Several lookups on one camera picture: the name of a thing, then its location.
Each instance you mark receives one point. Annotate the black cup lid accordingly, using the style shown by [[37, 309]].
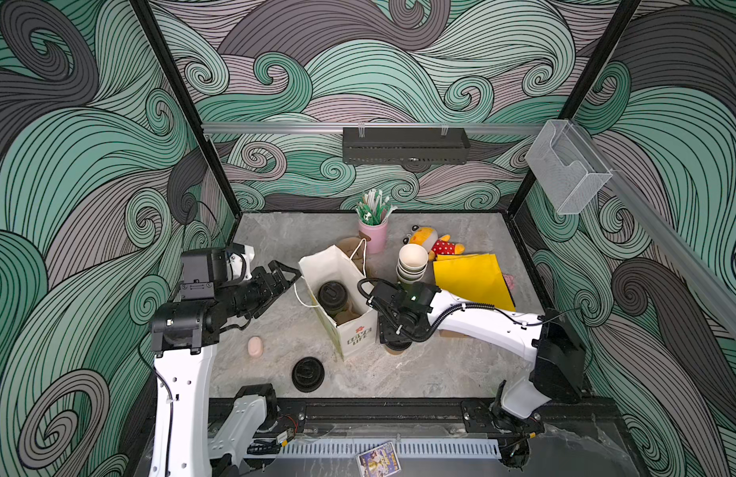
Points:
[[395, 344], [333, 297]]

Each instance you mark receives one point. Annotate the clear acrylic wall holder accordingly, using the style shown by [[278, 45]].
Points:
[[568, 166]]

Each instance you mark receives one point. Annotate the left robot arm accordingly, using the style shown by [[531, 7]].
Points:
[[184, 351]]

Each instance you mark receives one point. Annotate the black wall shelf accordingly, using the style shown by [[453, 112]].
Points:
[[400, 145]]

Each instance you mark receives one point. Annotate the yellow plush toy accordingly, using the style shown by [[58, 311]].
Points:
[[435, 244]]

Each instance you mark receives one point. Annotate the stack of black lids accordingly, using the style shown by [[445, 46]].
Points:
[[308, 374]]

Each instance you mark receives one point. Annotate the stack of paper cups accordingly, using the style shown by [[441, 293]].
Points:
[[412, 263]]

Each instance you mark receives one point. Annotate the yellow napkin stack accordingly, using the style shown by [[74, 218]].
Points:
[[475, 278]]

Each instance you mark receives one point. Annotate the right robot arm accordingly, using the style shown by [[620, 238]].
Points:
[[548, 343]]

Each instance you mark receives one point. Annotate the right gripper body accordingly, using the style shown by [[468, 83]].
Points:
[[386, 304]]

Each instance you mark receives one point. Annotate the pink straw holder cup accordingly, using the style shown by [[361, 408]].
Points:
[[375, 236]]

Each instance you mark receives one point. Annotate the white paper bag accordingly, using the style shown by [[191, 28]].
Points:
[[331, 277]]

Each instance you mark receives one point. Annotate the brown cardboard cup carrier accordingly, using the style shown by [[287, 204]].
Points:
[[354, 247]]

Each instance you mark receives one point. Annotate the white cable duct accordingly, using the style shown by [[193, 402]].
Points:
[[438, 448]]

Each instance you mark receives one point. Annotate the colourful card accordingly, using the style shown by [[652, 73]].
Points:
[[379, 461]]

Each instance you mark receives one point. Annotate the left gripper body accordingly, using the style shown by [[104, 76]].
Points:
[[247, 297]]

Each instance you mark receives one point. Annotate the wrapped straws bundle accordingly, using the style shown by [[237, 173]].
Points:
[[374, 208]]

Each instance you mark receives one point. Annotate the pink small object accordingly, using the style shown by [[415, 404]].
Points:
[[255, 347]]

